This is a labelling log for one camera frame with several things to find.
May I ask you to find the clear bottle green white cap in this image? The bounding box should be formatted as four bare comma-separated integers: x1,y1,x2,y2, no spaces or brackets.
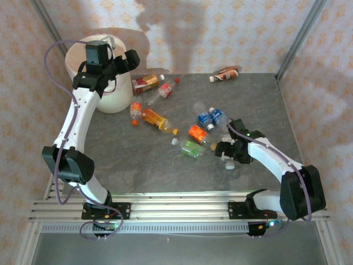
220,134,236,170

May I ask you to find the red yellow label tea bottle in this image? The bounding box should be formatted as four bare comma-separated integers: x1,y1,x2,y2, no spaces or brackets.
131,73,165,96

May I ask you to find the bright orange label bottle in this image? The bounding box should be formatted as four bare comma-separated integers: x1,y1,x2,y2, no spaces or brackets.
188,124,219,151

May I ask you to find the clear bottle green label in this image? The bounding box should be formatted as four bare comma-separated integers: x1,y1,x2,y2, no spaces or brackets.
171,137,207,159

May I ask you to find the blue label water bottle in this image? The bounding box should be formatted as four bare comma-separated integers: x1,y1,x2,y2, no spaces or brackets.
208,107,234,134
192,101,216,131

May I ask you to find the white plastic bin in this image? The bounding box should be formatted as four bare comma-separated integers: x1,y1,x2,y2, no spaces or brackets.
65,33,135,114

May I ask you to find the clear bottle red label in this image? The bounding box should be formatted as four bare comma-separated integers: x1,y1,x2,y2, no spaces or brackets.
145,77,181,106

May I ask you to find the small orange label bottle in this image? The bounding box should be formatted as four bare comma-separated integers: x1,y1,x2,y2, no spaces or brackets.
130,102,143,127

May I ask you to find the orange juice bottle yellow cap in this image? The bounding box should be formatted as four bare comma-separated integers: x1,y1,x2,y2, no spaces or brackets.
141,108,180,136

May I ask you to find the crushed brown label bottle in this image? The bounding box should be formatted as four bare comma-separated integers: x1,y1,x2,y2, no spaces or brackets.
208,65,240,83

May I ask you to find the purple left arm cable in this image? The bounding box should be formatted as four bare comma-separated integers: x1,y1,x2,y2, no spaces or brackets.
44,39,125,241

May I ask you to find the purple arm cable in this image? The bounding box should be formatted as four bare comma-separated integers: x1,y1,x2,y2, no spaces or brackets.
226,121,314,239
44,39,125,241

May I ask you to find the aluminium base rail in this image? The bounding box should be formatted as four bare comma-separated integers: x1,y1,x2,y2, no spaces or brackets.
29,191,331,221

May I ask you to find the aluminium frame post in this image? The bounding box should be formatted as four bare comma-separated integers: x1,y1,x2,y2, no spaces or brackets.
317,220,341,265
15,220,42,265
275,0,328,81
29,0,66,50

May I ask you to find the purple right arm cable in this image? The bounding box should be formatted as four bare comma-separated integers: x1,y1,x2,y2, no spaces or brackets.
226,121,314,239

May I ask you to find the slotted grey cable duct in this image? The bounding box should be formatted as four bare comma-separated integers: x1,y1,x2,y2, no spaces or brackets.
40,222,249,235

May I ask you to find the aluminium lower frame post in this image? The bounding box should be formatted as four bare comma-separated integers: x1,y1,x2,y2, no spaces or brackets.
317,220,341,265
15,220,42,265

